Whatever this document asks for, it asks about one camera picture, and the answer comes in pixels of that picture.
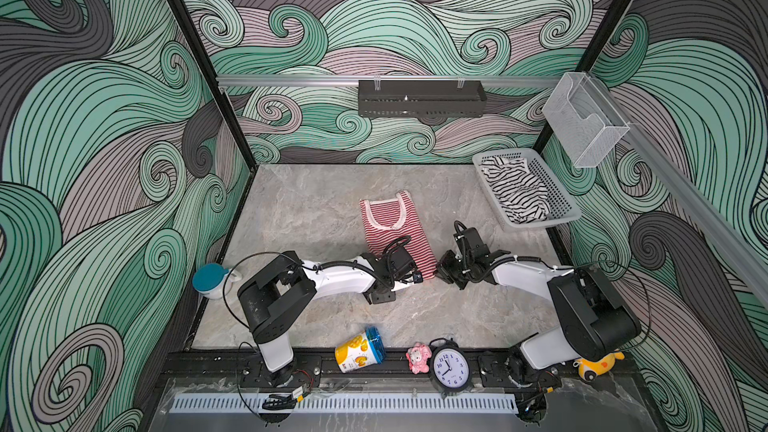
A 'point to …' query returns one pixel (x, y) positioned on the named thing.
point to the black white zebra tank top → (523, 197)
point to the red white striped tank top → (386, 219)
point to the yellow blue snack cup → (361, 352)
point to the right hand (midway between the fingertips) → (432, 271)
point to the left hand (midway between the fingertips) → (383, 280)
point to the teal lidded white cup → (209, 279)
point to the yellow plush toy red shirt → (589, 369)
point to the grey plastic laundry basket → (563, 209)
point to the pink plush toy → (418, 358)
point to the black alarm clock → (449, 366)
